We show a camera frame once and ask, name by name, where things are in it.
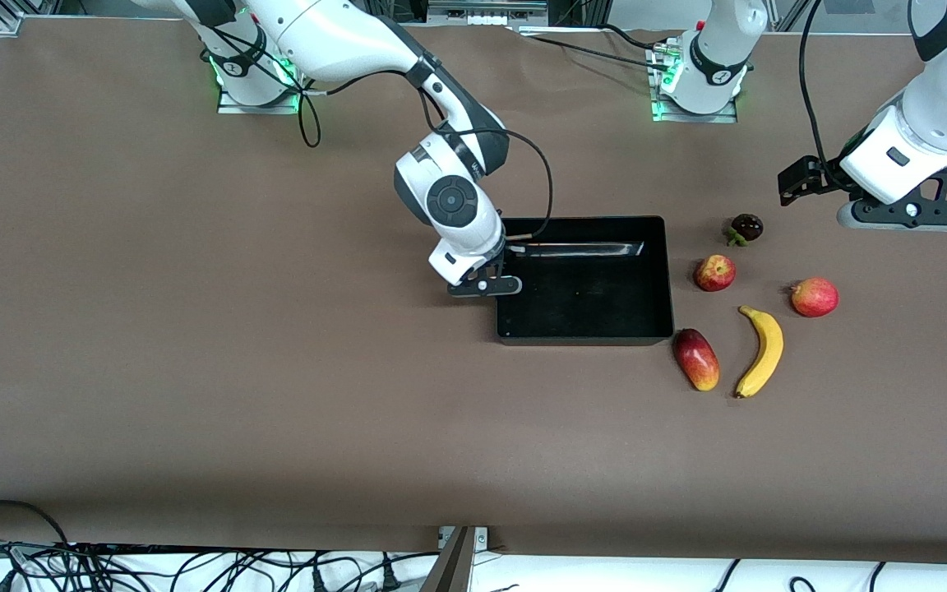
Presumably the black plastic box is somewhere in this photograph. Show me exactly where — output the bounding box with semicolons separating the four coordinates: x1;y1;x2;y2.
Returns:
496;215;676;346

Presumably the small red yellow apple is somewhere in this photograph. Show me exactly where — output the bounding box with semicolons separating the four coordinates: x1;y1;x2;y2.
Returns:
693;254;737;293

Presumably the yellow banana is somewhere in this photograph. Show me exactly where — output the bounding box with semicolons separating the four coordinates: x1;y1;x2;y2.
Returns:
735;305;785;400

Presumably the red apple far right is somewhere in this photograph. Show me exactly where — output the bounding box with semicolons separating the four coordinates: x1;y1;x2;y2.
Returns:
789;277;840;318

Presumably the dark purple mangosteen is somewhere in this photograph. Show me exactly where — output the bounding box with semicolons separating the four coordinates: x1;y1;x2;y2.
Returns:
725;213;765;247

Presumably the brown table cover sheet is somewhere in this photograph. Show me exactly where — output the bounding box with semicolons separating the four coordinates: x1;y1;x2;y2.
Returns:
0;16;947;564

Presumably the red yellow mango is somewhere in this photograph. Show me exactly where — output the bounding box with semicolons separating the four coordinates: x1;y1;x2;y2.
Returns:
672;328;721;392

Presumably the grey connector panel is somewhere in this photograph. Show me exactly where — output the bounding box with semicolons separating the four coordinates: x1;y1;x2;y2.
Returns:
427;0;550;27

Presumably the grey diagonal beam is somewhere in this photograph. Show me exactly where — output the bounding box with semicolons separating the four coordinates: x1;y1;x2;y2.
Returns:
420;526;474;592

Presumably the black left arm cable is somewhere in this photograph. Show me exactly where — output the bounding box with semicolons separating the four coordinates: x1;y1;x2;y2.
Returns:
798;0;844;178

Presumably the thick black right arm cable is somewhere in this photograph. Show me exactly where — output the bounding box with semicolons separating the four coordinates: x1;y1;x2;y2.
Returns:
420;82;554;243

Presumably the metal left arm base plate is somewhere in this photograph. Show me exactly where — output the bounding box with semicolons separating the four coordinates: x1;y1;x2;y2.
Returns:
650;45;739;124

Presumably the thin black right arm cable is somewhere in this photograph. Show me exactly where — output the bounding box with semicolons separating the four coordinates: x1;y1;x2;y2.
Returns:
298;78;323;150

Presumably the black cable across table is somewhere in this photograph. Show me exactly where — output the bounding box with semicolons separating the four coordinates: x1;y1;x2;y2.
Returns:
515;25;672;67

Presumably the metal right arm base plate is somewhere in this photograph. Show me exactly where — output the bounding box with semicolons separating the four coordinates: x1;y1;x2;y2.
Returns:
217;49;303;114

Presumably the silver metal bracket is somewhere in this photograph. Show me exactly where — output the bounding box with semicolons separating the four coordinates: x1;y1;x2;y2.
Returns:
438;526;489;550

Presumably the arched black floor cable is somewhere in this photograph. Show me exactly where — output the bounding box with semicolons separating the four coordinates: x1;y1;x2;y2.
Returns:
0;499;72;548

